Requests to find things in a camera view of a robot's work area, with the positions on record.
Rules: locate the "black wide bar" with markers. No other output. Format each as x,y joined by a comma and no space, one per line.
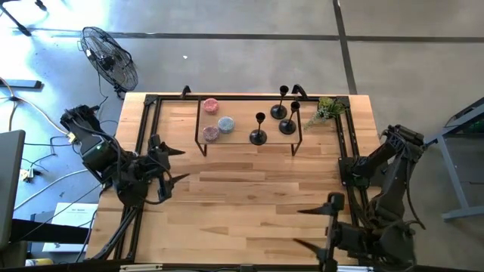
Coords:
45,231

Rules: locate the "black tripod legs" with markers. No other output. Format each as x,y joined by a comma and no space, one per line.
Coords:
24,31

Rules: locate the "black curved frame bracket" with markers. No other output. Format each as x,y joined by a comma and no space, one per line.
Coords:
299,90
185,90

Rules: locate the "purple patterned candle tin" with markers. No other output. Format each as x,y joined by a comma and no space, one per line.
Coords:
210,133

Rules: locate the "black flat floor bar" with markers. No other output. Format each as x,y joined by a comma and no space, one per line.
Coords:
22,84

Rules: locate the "white plug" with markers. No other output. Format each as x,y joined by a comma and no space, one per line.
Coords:
26,174

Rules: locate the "black floor fan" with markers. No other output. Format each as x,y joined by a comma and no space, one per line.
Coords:
109,60

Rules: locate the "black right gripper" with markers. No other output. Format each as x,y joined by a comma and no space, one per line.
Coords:
349,238

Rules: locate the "green artificial succulent plant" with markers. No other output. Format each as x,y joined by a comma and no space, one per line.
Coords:
329,107

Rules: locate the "grey metal desk frame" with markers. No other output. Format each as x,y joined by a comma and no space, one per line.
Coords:
455,181

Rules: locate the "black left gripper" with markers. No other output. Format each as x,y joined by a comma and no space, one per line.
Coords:
155,170

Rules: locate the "white label strip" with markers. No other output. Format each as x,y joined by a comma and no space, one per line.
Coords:
353,269
140,267

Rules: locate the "black metal candlestick holder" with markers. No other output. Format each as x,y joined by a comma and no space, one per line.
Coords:
279,112
287,127
258,137

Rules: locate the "grey desk panel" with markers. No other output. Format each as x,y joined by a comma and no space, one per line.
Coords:
9,181

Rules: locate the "white paper sheet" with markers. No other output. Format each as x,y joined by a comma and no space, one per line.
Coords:
72,219

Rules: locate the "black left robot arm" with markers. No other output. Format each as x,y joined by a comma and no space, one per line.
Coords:
98,155

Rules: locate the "beige power strip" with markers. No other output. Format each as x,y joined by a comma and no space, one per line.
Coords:
72,137

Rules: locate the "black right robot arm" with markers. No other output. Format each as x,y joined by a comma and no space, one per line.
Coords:
393,181

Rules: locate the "pink patterned candle tin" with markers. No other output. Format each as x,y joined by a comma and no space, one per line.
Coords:
210,106

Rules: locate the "wooden shelf with black legs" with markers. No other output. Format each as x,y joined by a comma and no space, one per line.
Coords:
242,113

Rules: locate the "yellow object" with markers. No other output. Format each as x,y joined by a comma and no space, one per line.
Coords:
39,261

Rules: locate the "blue patterned candle tin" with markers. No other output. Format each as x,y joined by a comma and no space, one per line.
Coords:
226,124

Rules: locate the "black metal table frame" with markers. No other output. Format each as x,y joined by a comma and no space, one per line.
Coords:
174,98

